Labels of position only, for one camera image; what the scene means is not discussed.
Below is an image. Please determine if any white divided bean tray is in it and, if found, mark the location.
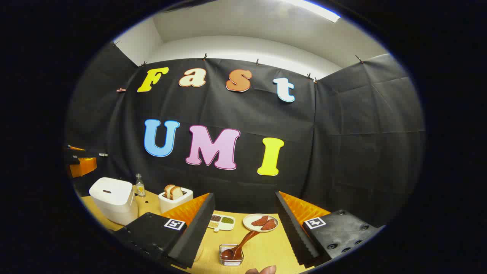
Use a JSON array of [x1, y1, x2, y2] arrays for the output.
[[208, 214, 236, 232]]

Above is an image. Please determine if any black backdrop cloth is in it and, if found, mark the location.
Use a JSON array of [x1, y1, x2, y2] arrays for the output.
[[65, 41, 426, 229]]

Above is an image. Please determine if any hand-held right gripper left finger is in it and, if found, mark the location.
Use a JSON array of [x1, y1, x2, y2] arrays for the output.
[[114, 193, 216, 269]]

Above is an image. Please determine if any white toaster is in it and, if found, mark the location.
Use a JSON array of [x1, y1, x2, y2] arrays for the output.
[[158, 187, 194, 213]]

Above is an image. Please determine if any white round plate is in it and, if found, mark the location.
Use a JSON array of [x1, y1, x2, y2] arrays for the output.
[[243, 213, 279, 233]]

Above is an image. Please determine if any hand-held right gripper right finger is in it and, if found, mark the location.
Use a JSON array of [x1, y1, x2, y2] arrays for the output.
[[275, 191, 381, 266]]

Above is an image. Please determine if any wooden spoon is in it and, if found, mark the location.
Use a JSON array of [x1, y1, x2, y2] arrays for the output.
[[221, 230, 261, 261]]

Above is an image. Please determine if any white rice cooker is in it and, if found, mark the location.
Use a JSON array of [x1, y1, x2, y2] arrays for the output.
[[89, 177, 138, 226]]

